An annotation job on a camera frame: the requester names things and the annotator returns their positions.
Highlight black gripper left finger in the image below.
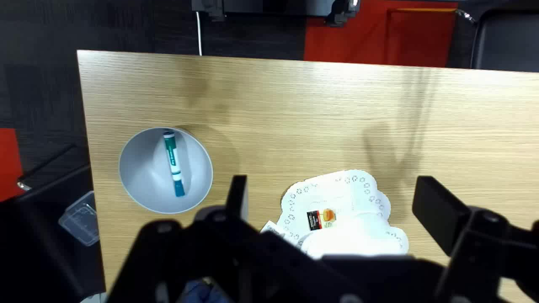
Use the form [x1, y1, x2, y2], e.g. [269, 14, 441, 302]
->
[226, 174, 249, 223]

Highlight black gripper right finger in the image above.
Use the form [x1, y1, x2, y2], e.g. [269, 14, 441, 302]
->
[411, 176, 473, 258]

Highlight teal and white marker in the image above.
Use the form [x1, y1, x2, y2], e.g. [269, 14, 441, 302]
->
[162, 130, 187, 199]

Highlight grey round bowl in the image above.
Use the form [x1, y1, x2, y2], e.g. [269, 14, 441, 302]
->
[116, 127, 216, 216]

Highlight white lace paper doily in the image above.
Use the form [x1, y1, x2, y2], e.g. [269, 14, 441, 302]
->
[274, 169, 411, 261]

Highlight dark blue cloth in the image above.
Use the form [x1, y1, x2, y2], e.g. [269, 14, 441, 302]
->
[182, 278, 229, 303]

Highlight clear plastic container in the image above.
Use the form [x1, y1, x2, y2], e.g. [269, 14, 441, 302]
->
[57, 189, 101, 250]

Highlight black office chair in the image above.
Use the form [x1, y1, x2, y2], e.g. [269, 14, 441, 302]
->
[455, 0, 539, 73]

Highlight black padded chair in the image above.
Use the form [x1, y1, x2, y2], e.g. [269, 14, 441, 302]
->
[0, 144, 108, 303]

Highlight white hanging cable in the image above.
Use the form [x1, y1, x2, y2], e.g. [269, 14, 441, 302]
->
[194, 9, 205, 58]

